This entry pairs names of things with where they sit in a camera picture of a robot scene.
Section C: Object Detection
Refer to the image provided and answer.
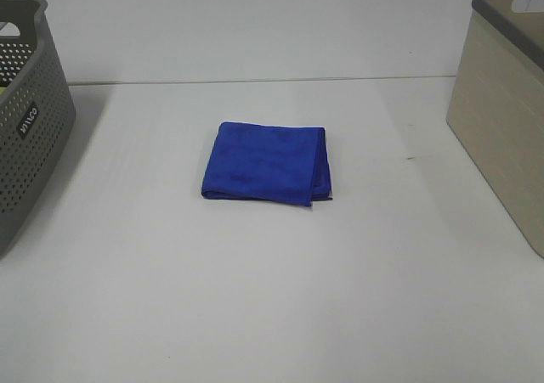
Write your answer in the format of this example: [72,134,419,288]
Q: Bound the grey perforated plastic basket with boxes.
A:
[1,0,76,252]

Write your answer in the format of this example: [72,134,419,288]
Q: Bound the blue towel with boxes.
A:
[201,121,332,207]

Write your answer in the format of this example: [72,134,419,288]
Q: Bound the beige plastic basket grey rim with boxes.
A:
[446,0,543,256]

